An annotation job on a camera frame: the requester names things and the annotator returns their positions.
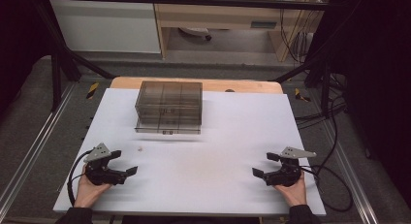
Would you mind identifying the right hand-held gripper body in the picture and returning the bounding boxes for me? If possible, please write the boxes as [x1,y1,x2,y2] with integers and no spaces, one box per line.
[262,146,318,187]

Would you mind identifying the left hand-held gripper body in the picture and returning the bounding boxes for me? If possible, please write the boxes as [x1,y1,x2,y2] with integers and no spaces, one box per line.
[82,142,128,187]

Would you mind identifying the person's right hand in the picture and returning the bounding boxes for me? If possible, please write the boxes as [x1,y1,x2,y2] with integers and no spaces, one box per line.
[273,172,308,208]

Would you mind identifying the person's left hand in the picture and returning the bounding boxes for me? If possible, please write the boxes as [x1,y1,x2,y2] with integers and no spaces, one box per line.
[74,164,112,208]

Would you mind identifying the white table sheet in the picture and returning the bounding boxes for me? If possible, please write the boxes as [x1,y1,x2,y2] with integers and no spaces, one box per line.
[52,87,327,217]

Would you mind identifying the yellow black striped tape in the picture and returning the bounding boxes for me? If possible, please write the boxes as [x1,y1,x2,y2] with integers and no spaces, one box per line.
[294,87,312,103]
[85,81,100,100]

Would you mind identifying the smoky transparent drawer box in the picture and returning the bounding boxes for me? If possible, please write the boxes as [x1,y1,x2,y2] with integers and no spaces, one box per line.
[134,80,204,136]

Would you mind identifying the black metal stand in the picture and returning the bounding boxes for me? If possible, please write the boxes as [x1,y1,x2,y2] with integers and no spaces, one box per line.
[34,0,116,112]
[273,52,334,117]

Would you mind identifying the white cabinet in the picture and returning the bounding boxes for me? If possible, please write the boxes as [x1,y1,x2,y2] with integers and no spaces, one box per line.
[48,0,162,54]

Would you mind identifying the office chair base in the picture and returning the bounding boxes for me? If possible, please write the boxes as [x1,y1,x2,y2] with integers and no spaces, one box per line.
[178,26,213,42]

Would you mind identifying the light wooden desk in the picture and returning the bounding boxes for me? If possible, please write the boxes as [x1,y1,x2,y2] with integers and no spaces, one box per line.
[151,0,332,63]

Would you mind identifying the left hand-held gripper cable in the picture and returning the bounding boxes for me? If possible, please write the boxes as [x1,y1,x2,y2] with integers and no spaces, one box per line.
[66,148,95,208]

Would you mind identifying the hand-held gripper cable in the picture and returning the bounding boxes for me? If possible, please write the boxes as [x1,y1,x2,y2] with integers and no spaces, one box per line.
[300,165,354,213]
[66,148,95,208]

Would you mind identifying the aluminium rail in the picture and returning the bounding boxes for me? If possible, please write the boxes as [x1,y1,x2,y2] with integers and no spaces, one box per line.
[0,82,78,212]
[318,118,380,224]

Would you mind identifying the bundle of black floor cables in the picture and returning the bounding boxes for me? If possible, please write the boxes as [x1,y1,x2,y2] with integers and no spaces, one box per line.
[295,94,348,131]

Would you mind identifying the right hand-held gripper cable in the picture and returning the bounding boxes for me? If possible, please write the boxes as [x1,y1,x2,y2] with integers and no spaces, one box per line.
[300,165,354,213]

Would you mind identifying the hanging black cables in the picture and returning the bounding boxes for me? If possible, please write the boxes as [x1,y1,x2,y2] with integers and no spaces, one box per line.
[279,7,313,64]

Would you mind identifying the black frame crossbar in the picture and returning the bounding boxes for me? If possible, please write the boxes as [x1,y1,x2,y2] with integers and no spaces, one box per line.
[37,0,331,12]

